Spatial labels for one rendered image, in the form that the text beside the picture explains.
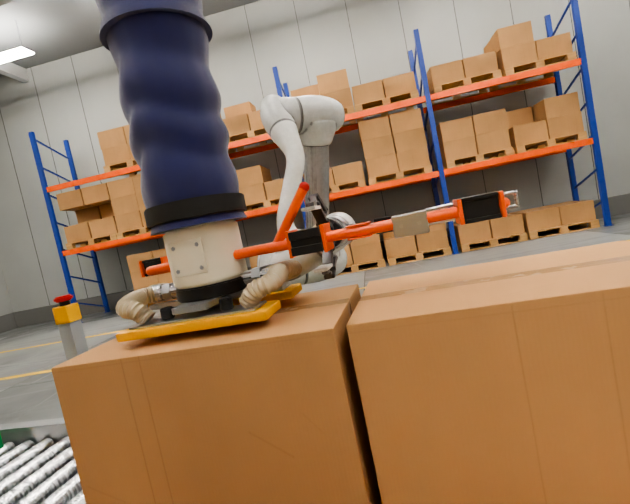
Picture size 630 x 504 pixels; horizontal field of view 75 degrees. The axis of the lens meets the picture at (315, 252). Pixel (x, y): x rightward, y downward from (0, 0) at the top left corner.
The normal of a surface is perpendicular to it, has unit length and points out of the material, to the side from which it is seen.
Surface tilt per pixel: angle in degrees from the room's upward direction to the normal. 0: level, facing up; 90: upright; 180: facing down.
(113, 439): 90
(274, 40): 90
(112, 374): 90
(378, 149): 90
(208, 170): 80
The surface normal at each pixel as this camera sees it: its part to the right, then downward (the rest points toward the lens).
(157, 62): 0.11, -0.19
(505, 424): -0.23, 0.12
